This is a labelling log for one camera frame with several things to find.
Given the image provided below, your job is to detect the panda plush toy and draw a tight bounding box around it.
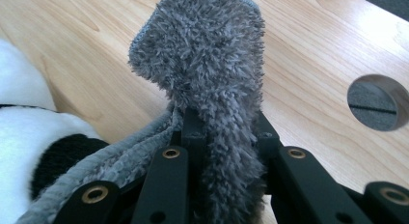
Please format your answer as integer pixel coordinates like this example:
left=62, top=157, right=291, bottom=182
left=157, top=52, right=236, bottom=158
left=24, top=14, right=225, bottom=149
left=0, top=39, right=111, bottom=224

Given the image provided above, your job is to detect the grey fluffy cloth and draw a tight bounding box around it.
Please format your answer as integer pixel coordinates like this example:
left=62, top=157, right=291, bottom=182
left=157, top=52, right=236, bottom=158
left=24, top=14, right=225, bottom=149
left=14, top=0, right=268, bottom=224

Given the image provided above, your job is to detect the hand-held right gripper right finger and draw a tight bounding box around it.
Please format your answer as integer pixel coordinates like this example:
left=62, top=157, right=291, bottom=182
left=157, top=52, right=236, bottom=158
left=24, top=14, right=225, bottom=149
left=256, top=110, right=285, bottom=194

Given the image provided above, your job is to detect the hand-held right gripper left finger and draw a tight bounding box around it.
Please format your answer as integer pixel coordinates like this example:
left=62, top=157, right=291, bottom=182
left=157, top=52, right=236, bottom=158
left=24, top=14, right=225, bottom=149
left=175, top=107, right=207, bottom=154

